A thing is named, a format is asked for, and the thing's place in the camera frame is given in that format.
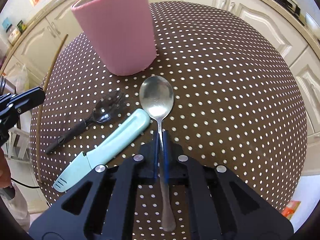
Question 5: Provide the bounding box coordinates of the black cable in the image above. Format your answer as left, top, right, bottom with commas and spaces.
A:
9, 178, 41, 189

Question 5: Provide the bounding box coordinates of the pink cup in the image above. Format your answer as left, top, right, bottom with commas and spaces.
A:
71, 0, 158, 76

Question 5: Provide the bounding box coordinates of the black plastic fork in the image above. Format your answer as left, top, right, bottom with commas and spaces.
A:
46, 90, 126, 155

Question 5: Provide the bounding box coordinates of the glass jar with beige contents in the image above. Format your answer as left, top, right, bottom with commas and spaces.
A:
6, 25, 21, 45

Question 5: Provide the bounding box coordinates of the polka dot round table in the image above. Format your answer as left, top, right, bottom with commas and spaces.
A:
29, 1, 308, 240

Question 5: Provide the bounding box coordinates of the white plastic bag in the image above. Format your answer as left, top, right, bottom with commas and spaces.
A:
7, 63, 31, 91

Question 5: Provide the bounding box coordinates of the white plastic stool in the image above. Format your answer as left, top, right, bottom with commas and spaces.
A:
7, 127, 33, 161

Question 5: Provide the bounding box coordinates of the light teal sheathed knife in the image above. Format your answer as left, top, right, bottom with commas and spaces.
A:
52, 108, 151, 193

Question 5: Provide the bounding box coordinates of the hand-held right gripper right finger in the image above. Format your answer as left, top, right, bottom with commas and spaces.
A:
162, 131, 293, 240

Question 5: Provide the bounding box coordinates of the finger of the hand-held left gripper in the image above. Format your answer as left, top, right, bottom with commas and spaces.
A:
0, 93, 22, 146
9, 87, 46, 113

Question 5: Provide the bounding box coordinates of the orange packet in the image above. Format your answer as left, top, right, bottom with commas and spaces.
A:
281, 200, 303, 221

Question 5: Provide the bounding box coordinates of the person's left hand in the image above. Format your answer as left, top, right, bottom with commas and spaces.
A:
0, 152, 12, 188

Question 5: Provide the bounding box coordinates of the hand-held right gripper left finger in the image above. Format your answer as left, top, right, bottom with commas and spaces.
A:
29, 132, 160, 240

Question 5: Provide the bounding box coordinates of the metal spoon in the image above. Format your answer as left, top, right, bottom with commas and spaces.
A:
139, 75, 177, 232

